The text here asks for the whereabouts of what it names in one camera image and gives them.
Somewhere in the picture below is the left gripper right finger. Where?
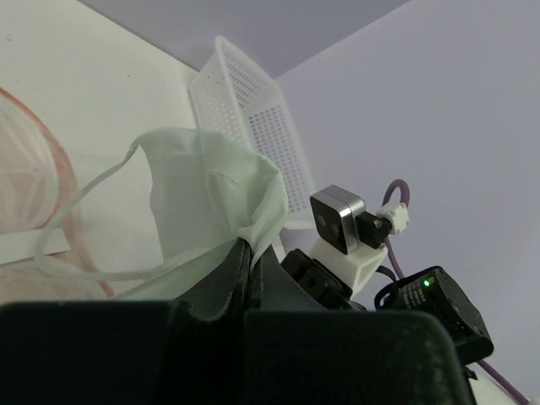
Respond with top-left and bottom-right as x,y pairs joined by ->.
244,251 -> 474,404

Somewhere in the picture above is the white plastic basket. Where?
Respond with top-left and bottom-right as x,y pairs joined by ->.
188,36 -> 315,230

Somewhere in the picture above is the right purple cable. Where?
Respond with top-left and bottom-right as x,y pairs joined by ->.
381,179 -> 535,405

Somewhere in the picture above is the peach mesh laundry bag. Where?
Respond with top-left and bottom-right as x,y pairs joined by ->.
1,90 -> 114,304

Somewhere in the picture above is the light green bra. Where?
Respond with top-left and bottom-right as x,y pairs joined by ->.
34,127 -> 289,300

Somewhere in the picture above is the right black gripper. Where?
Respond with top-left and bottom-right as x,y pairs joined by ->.
281,249 -> 494,367

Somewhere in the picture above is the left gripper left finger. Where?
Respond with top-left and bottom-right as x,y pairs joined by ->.
1,240 -> 252,404

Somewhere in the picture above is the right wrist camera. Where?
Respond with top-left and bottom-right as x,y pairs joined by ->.
310,179 -> 410,295

